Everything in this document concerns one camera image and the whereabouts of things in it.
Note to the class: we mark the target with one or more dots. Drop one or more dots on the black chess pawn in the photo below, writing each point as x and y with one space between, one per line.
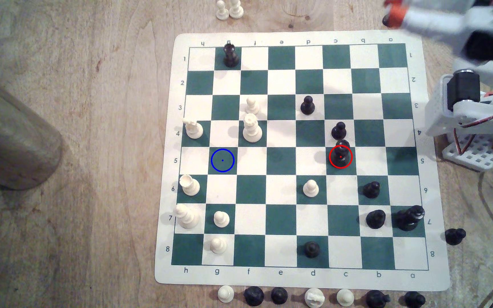
455 236
307 105
279 295
339 130
312 249
372 190

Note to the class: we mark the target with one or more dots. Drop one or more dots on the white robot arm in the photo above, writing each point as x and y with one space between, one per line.
490 75

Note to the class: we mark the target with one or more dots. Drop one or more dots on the white chess rook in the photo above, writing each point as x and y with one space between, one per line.
252 129

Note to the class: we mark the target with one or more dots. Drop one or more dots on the white chess king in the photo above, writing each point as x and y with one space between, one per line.
186 216

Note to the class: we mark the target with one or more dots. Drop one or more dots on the white chess knight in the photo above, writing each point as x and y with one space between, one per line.
193 129
315 297

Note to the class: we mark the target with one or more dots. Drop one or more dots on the black chess piece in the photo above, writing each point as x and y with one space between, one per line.
414 299
254 296

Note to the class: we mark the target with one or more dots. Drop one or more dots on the black chess knight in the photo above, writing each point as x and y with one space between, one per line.
377 299
375 219

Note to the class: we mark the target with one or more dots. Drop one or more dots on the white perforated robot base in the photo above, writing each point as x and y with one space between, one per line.
477 157

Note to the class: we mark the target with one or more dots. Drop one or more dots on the black chess king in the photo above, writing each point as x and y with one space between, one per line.
409 218

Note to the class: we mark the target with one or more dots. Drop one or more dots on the white gripper, black motor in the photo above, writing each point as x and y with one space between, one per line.
417 15

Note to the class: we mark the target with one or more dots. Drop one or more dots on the black chess queen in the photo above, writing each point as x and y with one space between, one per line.
340 155

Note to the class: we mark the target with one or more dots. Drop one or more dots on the black chess rook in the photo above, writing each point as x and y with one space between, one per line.
230 55

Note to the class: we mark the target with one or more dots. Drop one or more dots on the white chess pawn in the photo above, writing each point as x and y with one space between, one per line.
345 297
222 11
218 245
221 219
251 106
225 294
311 188

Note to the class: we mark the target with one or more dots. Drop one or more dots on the green white chess mat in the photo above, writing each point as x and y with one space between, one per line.
280 160

